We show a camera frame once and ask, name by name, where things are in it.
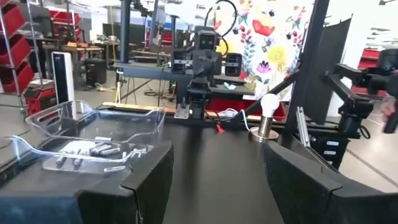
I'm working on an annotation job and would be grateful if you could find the black diagonal beam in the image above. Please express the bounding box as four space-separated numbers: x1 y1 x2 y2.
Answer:
241 70 302 121

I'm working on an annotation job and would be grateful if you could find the dark grey side table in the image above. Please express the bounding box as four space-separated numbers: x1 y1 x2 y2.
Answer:
113 61 256 105

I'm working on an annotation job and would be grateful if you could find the black partition panel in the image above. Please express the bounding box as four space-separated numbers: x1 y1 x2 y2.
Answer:
306 17 353 126

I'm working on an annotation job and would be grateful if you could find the black floor bin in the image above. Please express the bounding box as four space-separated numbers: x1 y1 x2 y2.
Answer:
84 58 108 88

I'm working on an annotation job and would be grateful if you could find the white coiled cable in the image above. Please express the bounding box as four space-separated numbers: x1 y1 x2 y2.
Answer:
217 108 251 132

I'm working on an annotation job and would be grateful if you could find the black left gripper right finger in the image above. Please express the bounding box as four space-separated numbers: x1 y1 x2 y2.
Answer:
263 141 398 224

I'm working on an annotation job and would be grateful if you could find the clear plastic bin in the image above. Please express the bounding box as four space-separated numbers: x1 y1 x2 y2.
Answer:
25 99 167 175
4 134 149 187

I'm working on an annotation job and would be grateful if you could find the silver metal bracket plate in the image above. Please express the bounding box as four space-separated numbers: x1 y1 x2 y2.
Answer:
174 104 191 120

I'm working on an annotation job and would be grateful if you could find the floral pattern curtain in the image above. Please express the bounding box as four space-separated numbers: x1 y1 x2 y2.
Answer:
213 0 315 101

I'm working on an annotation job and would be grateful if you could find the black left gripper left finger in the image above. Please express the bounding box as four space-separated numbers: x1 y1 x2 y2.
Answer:
0 141 175 224

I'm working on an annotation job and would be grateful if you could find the red shelf rack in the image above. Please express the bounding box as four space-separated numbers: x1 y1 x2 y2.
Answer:
0 0 35 95

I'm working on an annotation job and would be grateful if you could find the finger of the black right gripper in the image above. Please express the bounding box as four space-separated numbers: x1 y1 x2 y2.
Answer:
170 49 192 75
224 52 244 78

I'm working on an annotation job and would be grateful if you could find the person's hand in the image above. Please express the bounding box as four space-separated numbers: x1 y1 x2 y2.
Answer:
380 95 397 123

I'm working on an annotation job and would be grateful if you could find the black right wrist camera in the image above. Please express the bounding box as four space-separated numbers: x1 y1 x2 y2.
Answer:
194 26 218 51

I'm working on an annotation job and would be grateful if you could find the red crate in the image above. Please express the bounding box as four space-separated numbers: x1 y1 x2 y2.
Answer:
205 98 287 121

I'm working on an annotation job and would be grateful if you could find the white ball on metal disc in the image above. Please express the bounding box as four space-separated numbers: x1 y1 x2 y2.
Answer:
249 93 280 143

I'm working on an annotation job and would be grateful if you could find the light bar on white base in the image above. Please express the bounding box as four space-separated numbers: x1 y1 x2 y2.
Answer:
51 51 76 105

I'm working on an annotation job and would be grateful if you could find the black box with white labels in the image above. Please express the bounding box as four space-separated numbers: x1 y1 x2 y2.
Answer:
310 133 351 170

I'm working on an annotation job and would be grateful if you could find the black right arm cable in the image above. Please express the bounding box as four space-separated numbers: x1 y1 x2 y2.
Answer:
204 0 239 57

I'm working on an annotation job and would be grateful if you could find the silver metal rail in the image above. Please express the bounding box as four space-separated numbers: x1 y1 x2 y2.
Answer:
295 105 312 149

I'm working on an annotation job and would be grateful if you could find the wooden background table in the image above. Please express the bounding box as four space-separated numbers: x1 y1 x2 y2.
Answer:
42 42 104 80

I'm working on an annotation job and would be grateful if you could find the black handheld grip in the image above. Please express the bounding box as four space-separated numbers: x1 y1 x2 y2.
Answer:
383 111 398 135

